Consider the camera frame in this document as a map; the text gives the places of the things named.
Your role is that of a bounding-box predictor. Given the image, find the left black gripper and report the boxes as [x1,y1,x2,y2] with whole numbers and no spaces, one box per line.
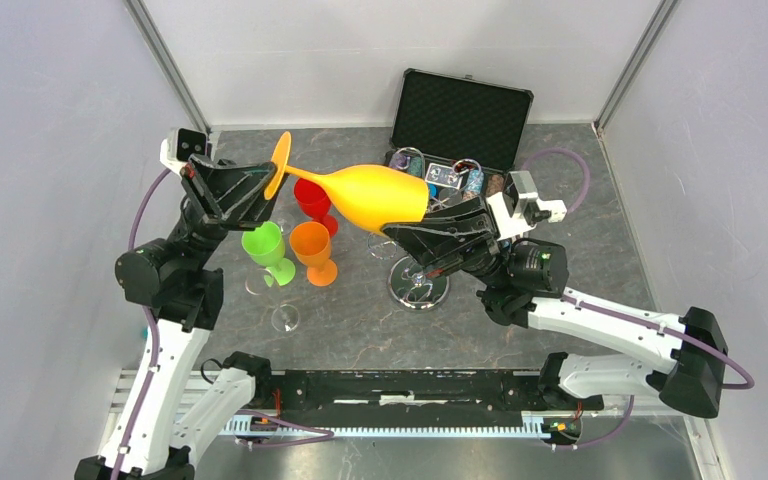
[171,150,292,273]

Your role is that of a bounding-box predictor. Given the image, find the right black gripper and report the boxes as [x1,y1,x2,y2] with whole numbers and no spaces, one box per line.
[380,193,511,290]

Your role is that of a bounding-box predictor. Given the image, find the green plastic wine glass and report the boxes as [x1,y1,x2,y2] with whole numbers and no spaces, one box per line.
[241,221,296,286]

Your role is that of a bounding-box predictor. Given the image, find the yellow plastic wine glass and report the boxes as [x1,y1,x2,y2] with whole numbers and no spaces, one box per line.
[263,131,429,234]

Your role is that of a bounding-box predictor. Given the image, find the red plastic wine glass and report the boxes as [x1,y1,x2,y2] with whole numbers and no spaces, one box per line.
[293,178,339,237]

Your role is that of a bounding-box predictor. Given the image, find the orange plastic wine glass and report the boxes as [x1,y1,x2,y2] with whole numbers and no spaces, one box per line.
[289,221,338,287]

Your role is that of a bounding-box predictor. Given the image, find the clear wine glass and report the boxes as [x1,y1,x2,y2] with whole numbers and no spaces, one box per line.
[270,303,301,333]
[244,268,278,296]

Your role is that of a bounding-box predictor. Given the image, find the clear wine glass front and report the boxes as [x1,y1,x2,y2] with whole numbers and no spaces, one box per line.
[244,268,278,296]

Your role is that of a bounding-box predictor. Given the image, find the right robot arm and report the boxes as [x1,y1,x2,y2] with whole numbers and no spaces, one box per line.
[382,193,728,419]

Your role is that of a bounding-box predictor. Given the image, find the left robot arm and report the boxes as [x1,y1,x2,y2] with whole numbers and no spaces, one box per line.
[74,152,286,479]

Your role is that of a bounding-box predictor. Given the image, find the chrome wine glass rack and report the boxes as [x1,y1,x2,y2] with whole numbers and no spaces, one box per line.
[367,147,484,312]

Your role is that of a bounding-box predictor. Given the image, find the blue playing card deck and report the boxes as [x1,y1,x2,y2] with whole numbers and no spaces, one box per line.
[424,163,461,188]

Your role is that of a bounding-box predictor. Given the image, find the black poker chip case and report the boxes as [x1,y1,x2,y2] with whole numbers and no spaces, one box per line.
[383,68,534,197]

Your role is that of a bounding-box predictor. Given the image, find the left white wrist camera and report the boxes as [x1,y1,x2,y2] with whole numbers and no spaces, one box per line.
[159,128,209,175]

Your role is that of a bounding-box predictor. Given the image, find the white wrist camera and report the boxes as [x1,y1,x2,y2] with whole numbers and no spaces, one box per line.
[159,128,209,175]
[486,170,567,241]

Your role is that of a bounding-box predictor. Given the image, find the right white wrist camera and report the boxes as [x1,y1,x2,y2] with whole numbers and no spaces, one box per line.
[486,170,567,241]

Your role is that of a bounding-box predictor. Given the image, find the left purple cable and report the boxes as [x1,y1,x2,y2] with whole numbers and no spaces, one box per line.
[108,168,173,480]

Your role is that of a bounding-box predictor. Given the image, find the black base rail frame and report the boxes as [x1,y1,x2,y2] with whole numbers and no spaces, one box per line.
[108,351,697,458]

